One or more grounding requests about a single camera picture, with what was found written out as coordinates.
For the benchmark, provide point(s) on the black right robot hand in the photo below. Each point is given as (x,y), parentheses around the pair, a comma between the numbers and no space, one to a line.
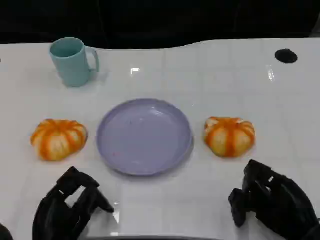
(282,205)

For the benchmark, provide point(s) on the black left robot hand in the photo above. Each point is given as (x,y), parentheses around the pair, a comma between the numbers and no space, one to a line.
(53,212)

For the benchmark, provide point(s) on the orange and white bread roll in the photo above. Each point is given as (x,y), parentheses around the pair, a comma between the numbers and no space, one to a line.
(58,138)
(230,137)

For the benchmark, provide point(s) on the lilac plate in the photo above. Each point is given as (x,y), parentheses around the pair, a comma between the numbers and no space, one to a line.
(143,137)

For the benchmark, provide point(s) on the pale green mug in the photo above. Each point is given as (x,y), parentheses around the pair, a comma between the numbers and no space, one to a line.
(72,65)

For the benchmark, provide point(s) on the black round table grommet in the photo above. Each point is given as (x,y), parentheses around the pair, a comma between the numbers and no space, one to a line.
(286,56)

